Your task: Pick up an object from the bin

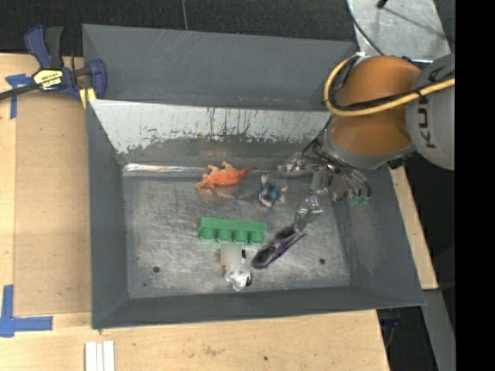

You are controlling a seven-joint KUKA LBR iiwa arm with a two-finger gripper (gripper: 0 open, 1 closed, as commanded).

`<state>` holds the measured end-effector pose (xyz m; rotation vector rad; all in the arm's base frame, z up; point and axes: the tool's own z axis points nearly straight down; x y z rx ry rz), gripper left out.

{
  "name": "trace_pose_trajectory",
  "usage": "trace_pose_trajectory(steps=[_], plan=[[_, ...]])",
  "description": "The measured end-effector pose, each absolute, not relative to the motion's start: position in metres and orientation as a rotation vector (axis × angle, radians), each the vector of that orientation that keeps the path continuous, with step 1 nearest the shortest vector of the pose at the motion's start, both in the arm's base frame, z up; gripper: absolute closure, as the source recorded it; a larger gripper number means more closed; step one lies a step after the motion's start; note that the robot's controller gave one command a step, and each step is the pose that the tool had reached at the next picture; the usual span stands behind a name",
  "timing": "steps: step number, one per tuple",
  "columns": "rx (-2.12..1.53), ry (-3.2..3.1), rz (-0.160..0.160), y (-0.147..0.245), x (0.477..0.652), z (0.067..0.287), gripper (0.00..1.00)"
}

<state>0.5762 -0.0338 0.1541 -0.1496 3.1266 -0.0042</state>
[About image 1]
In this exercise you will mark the blue and white toy figure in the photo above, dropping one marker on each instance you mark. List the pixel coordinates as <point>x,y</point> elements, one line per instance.
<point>271,193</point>

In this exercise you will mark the purple sunglasses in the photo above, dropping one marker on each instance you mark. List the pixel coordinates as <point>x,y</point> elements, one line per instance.
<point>270,250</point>

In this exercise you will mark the green studded flat block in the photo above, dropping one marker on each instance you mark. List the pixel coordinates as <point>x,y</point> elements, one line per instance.
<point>232,228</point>

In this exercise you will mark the orange toy dinosaur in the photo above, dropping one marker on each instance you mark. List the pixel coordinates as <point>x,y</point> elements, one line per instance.
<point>226,177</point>

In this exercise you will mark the white and black toy figure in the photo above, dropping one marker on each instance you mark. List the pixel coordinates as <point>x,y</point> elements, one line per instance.
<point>237,276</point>

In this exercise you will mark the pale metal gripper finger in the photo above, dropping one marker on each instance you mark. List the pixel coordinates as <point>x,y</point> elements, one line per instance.
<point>307,215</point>
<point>295,165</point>

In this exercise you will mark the grey metal bin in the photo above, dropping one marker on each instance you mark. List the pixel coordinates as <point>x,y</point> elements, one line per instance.
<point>193,72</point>

